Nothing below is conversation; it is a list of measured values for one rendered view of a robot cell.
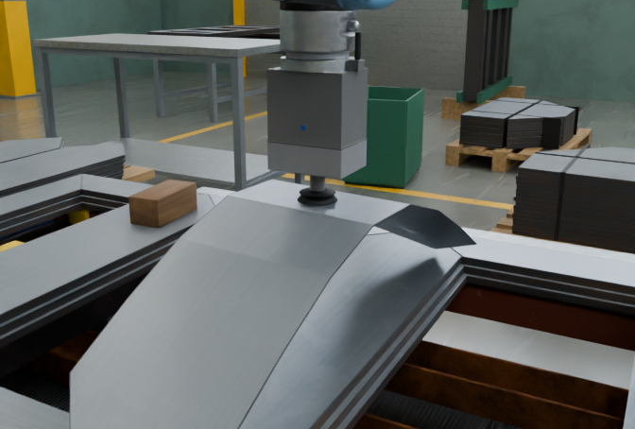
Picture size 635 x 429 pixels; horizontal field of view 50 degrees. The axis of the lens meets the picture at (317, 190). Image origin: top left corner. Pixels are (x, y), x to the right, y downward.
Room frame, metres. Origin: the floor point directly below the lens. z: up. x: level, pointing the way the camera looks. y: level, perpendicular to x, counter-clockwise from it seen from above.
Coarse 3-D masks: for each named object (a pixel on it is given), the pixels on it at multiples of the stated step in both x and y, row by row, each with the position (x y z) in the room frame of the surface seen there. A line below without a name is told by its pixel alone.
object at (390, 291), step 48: (96, 192) 1.30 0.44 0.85; (384, 240) 1.03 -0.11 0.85; (96, 288) 0.89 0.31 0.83; (336, 288) 0.84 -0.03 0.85; (384, 288) 0.84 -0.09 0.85; (432, 288) 0.84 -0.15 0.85; (528, 288) 0.90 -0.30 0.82; (576, 288) 0.88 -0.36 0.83; (624, 288) 0.85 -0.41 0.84; (0, 336) 0.75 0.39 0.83; (336, 336) 0.71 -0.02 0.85; (384, 336) 0.71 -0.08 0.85; (288, 384) 0.61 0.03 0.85; (336, 384) 0.61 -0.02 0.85; (384, 384) 0.66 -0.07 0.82
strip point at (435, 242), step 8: (392, 232) 0.96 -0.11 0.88; (400, 232) 0.95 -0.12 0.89; (408, 232) 0.93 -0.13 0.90; (416, 232) 0.91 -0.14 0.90; (416, 240) 0.96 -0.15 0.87; (424, 240) 0.94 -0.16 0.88; (432, 240) 0.93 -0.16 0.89; (440, 240) 0.91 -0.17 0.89; (448, 240) 0.89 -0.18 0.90; (456, 240) 0.88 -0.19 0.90; (432, 248) 0.97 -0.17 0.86; (440, 248) 0.95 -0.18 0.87
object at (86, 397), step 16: (80, 384) 0.51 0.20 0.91; (96, 384) 0.51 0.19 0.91; (80, 400) 0.50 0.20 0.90; (96, 400) 0.50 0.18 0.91; (112, 400) 0.49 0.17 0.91; (128, 400) 0.49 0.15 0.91; (80, 416) 0.49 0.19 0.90; (96, 416) 0.48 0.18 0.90; (112, 416) 0.48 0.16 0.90; (128, 416) 0.47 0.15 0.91; (144, 416) 0.47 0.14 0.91; (160, 416) 0.47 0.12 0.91
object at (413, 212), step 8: (408, 208) 0.78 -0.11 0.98; (416, 208) 0.77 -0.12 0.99; (424, 208) 0.75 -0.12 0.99; (408, 216) 0.84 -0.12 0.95; (416, 216) 0.82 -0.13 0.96; (424, 216) 0.81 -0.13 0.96; (432, 216) 0.79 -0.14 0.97; (440, 216) 0.78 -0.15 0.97; (448, 224) 0.81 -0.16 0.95; (456, 224) 0.80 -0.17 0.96
